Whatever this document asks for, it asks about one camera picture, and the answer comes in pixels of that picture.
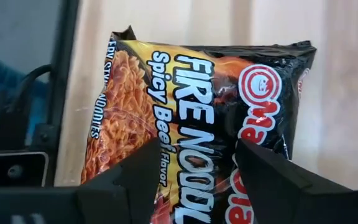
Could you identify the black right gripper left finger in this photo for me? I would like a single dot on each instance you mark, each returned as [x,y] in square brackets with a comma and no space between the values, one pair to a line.
[148,180]

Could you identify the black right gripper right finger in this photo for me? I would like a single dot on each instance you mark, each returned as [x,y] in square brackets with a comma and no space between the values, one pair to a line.
[266,186]

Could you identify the black Maruchan Fire Noodle packet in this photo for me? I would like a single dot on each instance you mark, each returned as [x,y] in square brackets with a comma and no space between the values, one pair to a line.
[197,109]

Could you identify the small table-level camera box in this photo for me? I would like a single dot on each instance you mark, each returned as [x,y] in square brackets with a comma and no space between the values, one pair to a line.
[14,169]

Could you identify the black aluminium table frame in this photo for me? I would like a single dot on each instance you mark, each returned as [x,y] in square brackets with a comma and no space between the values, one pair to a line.
[64,62]

